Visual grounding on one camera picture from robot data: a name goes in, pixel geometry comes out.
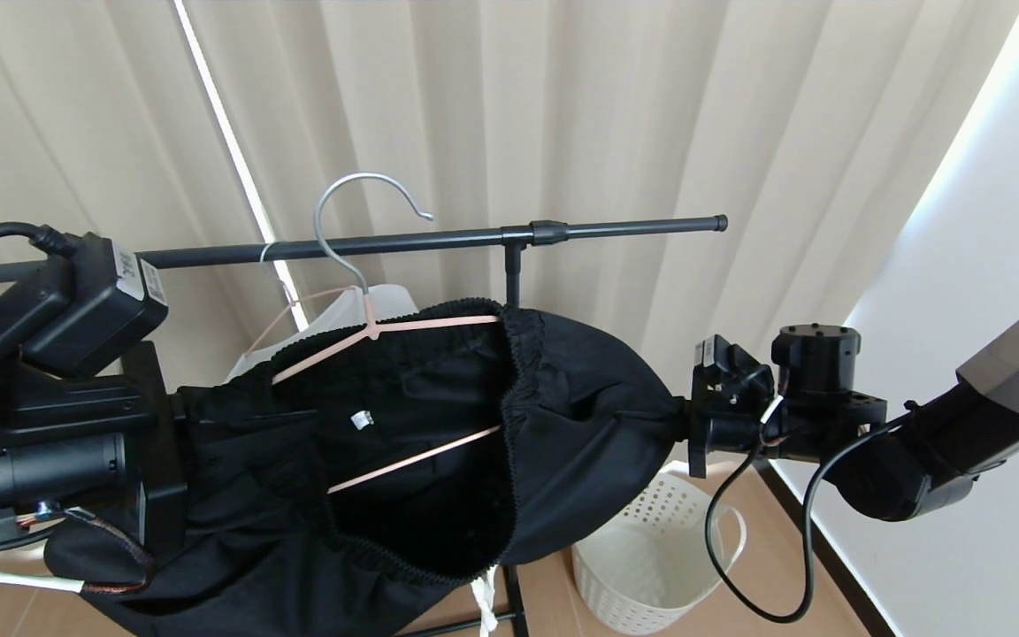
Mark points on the white printed T-shirt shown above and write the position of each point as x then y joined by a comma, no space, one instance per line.
377,305

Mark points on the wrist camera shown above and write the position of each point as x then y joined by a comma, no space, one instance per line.
731,367
85,310

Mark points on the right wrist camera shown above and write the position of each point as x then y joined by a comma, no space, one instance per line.
731,367

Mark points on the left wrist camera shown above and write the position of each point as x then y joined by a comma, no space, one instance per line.
85,310

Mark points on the black clothes rack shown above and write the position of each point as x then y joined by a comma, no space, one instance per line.
439,237

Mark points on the white laundry basket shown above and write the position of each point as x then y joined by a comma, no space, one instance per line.
642,566

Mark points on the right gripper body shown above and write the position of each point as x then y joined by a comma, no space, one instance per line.
731,435

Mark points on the white curtain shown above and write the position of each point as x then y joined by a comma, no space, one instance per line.
563,106

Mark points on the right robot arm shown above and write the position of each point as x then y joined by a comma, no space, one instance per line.
916,469

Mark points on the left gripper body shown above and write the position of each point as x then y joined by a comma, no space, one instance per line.
58,469

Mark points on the pink clothes hanger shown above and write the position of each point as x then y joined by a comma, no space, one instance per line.
371,326
315,300

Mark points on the black shorts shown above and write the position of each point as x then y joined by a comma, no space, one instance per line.
580,425

